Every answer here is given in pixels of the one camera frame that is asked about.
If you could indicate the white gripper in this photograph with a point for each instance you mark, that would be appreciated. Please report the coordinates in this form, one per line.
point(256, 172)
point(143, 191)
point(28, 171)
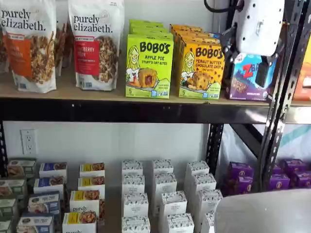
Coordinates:
point(257, 26)

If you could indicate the wooden shelf board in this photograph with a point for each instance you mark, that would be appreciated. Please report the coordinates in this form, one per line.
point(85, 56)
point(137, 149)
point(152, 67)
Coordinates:
point(73, 93)

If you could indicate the white wall outlet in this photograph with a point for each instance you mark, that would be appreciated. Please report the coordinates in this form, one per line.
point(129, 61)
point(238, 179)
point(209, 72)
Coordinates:
point(28, 141)

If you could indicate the white granola pouch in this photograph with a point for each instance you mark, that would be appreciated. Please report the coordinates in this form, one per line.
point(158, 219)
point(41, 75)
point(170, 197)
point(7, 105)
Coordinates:
point(3, 53)
point(63, 46)

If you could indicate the blue white granola box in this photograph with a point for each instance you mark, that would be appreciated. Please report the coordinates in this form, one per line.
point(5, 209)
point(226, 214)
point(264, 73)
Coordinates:
point(35, 224)
point(43, 202)
point(48, 184)
point(53, 169)

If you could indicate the black metal shelf rack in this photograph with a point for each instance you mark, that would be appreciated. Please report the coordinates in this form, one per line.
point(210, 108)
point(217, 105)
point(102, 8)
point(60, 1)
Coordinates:
point(121, 111)

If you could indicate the orange brown snack box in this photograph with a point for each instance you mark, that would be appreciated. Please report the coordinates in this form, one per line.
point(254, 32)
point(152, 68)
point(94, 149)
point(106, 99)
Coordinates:
point(303, 82)

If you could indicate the granola bag red label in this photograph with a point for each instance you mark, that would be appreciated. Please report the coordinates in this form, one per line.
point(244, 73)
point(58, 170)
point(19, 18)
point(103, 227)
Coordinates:
point(94, 48)

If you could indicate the green Bobo's apple pie box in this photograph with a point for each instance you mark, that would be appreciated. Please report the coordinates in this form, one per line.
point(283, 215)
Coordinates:
point(145, 22)
point(149, 68)
point(150, 31)
point(148, 27)

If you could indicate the purple snack box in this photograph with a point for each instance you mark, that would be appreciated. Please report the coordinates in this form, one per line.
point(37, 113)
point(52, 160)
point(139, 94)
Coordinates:
point(240, 170)
point(274, 170)
point(243, 185)
point(279, 182)
point(292, 166)
point(301, 179)

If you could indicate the purple blue Zbar box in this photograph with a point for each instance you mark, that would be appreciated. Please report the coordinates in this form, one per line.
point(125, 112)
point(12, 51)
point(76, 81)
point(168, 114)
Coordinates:
point(243, 82)

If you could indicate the granola bag orange label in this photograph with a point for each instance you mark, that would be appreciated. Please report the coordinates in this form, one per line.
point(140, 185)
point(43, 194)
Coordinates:
point(31, 48)

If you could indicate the orange Bobo's peanut butter box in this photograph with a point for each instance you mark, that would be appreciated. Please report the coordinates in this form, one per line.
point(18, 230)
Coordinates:
point(192, 38)
point(185, 27)
point(201, 72)
point(189, 33)

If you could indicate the white patterned box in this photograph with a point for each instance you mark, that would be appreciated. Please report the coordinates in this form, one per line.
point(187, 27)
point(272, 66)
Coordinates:
point(135, 205)
point(207, 223)
point(209, 201)
point(173, 204)
point(133, 183)
point(162, 167)
point(203, 184)
point(132, 167)
point(197, 168)
point(135, 225)
point(180, 224)
point(165, 184)

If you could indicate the yellow white granola box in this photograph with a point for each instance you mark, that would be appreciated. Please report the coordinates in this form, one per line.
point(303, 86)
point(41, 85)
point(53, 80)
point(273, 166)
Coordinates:
point(85, 201)
point(79, 223)
point(91, 184)
point(92, 169)

